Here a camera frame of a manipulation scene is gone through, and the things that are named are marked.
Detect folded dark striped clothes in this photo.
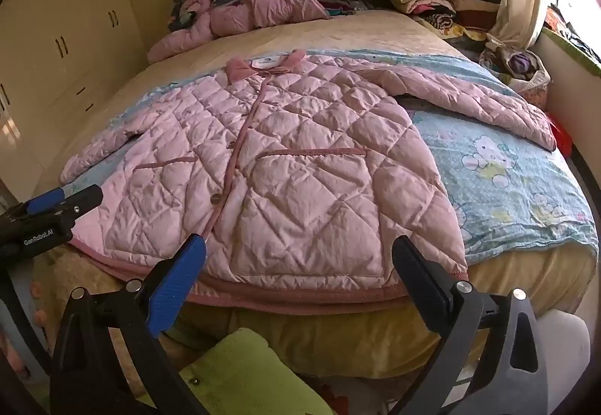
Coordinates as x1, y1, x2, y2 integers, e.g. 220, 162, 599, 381
314, 0, 371, 16

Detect red cloth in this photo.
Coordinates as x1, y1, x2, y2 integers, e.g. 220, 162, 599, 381
549, 114, 574, 155

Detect crumpled pink quilted jacket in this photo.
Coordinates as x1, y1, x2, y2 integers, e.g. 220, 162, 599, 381
148, 0, 332, 64

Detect colourful printed cloth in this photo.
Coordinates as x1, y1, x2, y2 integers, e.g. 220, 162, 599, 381
545, 8, 601, 77

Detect bed with beige sheet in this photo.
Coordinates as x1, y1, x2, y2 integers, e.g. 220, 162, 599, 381
28, 8, 599, 378

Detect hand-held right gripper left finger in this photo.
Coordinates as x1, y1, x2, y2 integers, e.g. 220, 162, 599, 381
49, 234, 210, 415

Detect white stool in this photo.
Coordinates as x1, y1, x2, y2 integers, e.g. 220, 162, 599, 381
535, 309, 592, 415

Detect pink quilted jacket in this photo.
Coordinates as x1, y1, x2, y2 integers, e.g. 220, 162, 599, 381
60, 49, 557, 315
148, 0, 332, 64

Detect blue cartoon printed blanket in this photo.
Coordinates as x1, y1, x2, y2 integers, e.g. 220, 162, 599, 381
70, 49, 599, 263

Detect white bag of clothes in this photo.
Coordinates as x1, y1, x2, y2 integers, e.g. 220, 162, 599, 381
479, 34, 552, 94

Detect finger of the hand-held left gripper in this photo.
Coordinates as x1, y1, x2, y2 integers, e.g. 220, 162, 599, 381
57, 184, 104, 216
26, 188, 67, 215

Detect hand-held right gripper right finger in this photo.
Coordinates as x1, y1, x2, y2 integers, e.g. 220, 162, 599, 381
391, 235, 545, 415

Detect cream wardrobe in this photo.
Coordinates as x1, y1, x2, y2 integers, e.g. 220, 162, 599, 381
0, 0, 151, 190

